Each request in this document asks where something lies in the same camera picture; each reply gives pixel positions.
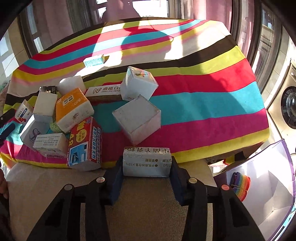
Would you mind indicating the beige seat cushion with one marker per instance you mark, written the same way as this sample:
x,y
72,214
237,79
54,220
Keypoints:
x,y
145,210

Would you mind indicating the gold washing machine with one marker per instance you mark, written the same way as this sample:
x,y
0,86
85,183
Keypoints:
x,y
282,109

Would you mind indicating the white cube box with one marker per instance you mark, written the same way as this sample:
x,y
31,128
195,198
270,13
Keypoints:
x,y
137,82

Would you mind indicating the grey white square box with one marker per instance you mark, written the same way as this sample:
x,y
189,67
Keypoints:
x,y
138,119

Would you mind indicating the white medicine box red logo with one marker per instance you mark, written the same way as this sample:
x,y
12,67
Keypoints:
x,y
24,112

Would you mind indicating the red blue product box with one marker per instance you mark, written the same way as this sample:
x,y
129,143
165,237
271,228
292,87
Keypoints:
x,y
84,151

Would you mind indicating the black applicator box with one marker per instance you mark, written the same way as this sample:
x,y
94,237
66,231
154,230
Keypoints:
x,y
48,89

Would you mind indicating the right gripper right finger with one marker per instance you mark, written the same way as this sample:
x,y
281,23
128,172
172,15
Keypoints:
x,y
231,220

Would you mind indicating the white foam block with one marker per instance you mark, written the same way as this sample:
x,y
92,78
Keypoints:
x,y
70,83

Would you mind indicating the person's hand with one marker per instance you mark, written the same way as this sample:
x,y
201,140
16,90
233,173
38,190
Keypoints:
x,y
3,185

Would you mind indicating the orange tissue pack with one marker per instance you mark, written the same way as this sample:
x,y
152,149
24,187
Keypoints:
x,y
71,109

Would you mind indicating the striped colourful cushion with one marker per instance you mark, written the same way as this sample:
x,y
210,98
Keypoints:
x,y
207,93

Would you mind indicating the white box purple ribbon logo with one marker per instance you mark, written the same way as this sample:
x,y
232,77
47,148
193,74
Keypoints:
x,y
36,125

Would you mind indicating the white box with printed text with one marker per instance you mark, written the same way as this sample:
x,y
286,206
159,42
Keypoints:
x,y
53,145

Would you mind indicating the teal small box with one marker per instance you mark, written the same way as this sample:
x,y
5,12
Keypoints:
x,y
94,60

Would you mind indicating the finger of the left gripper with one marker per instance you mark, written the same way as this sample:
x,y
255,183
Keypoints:
x,y
6,127

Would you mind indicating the white blue text box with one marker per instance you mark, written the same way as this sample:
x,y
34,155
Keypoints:
x,y
146,162

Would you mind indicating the green round sponge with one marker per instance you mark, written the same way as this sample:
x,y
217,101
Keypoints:
x,y
55,128

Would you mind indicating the purple-rimmed white storage box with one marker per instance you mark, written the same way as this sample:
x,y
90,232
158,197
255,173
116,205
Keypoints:
x,y
271,197

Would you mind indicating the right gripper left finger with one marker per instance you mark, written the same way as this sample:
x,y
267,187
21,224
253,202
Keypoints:
x,y
61,219

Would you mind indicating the small white box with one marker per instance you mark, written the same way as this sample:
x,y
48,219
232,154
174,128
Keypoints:
x,y
45,104

